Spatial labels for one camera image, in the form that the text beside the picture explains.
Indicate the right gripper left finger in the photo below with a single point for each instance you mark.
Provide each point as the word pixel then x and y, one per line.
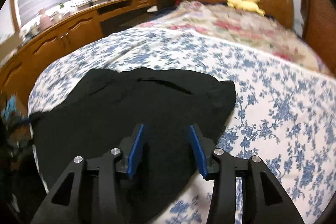
pixel 88 190

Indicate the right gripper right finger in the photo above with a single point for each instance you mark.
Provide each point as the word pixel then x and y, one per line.
pixel 264 198

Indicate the black garment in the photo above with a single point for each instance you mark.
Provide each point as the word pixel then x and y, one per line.
pixel 105 107

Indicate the blue floral white blanket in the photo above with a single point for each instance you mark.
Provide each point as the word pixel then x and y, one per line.
pixel 284 113

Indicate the wooden desk cabinet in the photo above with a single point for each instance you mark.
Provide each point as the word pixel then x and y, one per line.
pixel 19 74

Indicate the pink floral quilt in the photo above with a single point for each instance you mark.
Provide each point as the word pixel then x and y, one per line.
pixel 241 27

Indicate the pink vase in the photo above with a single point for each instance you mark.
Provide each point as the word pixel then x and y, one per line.
pixel 44 21

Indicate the yellow plush toy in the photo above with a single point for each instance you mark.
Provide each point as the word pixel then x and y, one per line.
pixel 246 5

